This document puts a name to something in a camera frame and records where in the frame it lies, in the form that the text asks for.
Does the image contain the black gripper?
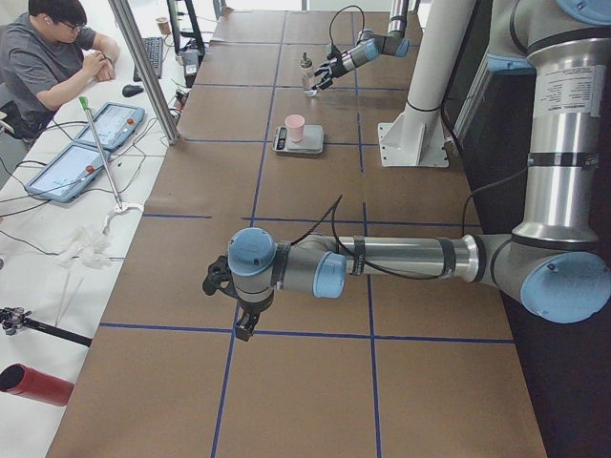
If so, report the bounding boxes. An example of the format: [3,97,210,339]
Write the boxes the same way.
[314,52,351,91]
[235,292,274,340]

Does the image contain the clear glass sauce bottle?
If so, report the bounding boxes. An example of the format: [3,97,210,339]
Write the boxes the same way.
[300,52,317,97]

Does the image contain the pink paper cup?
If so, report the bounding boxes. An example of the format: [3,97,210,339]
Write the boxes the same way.
[284,114,306,143]

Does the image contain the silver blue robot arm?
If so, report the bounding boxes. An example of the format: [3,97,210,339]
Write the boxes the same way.
[203,1,610,340]
[312,0,410,91]

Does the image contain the silver digital kitchen scale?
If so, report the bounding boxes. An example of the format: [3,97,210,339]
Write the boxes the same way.
[271,124,326,156]

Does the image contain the crumpled white tissue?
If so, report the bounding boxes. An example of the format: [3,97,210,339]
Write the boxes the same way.
[57,226,111,269]

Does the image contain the black keyboard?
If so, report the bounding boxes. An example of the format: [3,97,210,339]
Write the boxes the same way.
[142,36,164,79]

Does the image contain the black computer mouse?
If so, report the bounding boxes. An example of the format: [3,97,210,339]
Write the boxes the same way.
[121,84,144,98]

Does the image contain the upper blue teach pendant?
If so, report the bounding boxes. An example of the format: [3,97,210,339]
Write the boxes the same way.
[93,102,145,153]

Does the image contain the blue teach pendant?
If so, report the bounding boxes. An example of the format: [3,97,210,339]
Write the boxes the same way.
[25,142,103,203]
[93,102,145,153]

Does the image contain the red cylinder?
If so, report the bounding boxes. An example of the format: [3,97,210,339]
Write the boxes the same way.
[1,364,74,406]

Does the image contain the black tripod pole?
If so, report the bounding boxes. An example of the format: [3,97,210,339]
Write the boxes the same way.
[1,307,93,347]

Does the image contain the lower blue teach pendant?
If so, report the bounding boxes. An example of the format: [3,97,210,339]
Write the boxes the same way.
[25,142,103,203]

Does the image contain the green-tipped reacher stick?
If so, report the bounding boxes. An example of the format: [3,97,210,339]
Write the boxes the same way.
[78,95,144,235]

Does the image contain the seated man grey shirt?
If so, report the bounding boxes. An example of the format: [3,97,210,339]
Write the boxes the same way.
[1,0,120,141]

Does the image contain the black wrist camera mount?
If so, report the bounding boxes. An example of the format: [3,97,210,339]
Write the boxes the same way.
[202,255,237,299]

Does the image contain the white pedestal column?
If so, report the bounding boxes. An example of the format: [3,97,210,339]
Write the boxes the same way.
[378,0,476,167]

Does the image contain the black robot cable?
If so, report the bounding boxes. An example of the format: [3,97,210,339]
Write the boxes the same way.
[291,166,531,281]

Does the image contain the aluminium frame post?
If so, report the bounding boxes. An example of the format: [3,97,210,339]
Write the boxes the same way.
[109,0,179,145]

